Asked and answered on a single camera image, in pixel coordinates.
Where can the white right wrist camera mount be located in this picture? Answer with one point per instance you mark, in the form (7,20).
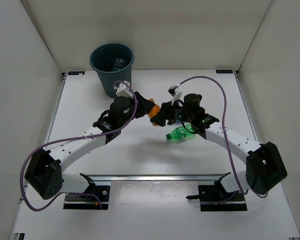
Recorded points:
(176,93)

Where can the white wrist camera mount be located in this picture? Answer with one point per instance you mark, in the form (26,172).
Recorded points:
(176,93)
(123,90)

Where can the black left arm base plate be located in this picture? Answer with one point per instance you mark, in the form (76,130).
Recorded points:
(95,199)

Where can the clear bottle green label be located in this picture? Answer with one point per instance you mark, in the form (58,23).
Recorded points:
(119,64)

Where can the orange plastic drink bottle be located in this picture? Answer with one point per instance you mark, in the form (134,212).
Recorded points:
(153,111)

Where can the aluminium front table rail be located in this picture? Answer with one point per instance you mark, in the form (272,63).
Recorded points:
(156,178)

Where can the green plastic soda bottle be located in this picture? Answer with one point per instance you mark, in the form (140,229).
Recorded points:
(180,134)

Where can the dark teal plastic bin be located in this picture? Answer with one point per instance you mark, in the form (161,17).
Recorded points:
(101,61)

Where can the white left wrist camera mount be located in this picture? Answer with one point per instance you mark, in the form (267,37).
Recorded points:
(123,90)

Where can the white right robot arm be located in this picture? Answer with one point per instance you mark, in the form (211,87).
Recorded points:
(264,167)

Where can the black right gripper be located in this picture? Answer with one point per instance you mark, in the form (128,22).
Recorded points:
(165,114)

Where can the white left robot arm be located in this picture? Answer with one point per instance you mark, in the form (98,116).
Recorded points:
(46,169)

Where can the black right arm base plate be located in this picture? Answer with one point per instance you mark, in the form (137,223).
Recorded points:
(214,198)

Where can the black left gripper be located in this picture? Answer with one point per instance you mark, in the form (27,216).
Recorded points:
(144,106)

